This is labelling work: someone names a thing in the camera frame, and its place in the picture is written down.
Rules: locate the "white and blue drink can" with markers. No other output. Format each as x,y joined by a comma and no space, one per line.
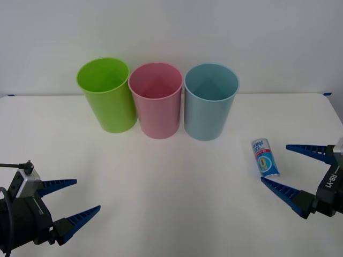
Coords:
265,159

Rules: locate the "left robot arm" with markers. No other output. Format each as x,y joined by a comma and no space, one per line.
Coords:
26,183

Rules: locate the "pale blue plastic bin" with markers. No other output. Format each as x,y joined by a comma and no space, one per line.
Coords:
206,120

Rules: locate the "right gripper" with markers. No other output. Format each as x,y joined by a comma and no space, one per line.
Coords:
329,192

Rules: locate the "green plastic bin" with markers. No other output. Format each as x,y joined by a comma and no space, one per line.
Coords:
112,112

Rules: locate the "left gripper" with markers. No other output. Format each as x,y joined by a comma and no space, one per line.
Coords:
29,219

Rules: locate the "pink plastic bin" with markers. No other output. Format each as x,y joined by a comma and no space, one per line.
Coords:
158,120

